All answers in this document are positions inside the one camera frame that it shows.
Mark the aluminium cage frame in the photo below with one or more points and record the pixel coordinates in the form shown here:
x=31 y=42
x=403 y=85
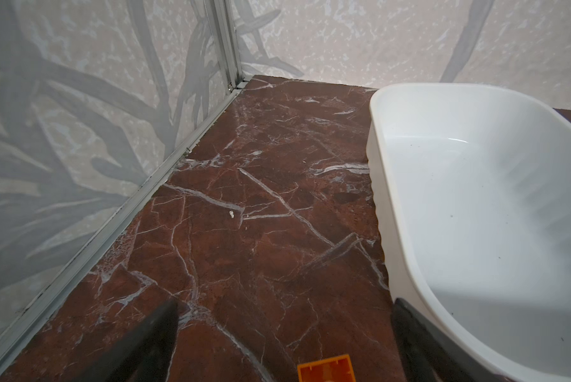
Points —
x=96 y=99

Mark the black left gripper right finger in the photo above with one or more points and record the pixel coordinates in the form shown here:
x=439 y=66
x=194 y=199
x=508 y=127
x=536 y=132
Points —
x=427 y=354

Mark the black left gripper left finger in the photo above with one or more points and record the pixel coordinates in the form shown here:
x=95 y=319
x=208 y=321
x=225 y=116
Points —
x=143 y=354

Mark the small orange lego brick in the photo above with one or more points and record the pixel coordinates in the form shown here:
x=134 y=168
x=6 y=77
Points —
x=333 y=369

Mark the left white plastic bin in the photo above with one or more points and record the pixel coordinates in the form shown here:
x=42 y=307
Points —
x=472 y=190

